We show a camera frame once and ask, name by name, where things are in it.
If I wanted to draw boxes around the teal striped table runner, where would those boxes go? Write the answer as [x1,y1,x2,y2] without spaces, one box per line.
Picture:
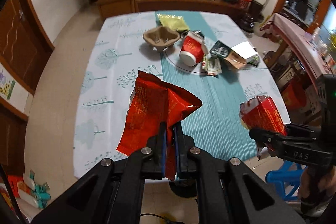
[158,10,256,161]

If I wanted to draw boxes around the red paper cup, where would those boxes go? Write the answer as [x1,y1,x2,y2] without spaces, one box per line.
[179,31,209,67]

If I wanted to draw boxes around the dark green tea packet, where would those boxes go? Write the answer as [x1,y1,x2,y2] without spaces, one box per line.
[210,40,231,59]

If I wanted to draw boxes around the brown pulp cup tray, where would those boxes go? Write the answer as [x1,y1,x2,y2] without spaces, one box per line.
[143,26,181,52]

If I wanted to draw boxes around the blue plastic stool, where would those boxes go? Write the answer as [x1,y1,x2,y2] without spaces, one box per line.
[265,160,305,201]

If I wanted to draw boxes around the person's right hand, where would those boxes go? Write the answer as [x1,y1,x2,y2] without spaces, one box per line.
[298,166,335,214]

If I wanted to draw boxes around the small green-white sachet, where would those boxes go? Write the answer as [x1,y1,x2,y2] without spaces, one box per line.
[202,55,222,76]

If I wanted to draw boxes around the red snack wrapper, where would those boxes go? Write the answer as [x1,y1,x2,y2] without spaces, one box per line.
[117,71,202,180]

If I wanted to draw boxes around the brown wooden door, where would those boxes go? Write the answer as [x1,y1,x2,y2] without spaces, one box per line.
[1,0,55,94]

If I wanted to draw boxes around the white tree-print tablecloth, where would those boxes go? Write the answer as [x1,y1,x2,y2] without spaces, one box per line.
[73,11,290,178]

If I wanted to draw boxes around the yellow-green snack pouch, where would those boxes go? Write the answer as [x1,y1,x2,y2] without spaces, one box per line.
[157,13,190,32]

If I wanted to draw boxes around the round white placemat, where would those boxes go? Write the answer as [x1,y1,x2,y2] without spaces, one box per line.
[163,51,207,76]

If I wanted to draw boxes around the wooden tv cabinet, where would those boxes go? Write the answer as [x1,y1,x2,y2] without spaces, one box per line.
[95,0,247,21]

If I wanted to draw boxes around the red snack bag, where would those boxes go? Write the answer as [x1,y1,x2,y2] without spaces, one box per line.
[239,96,287,136]

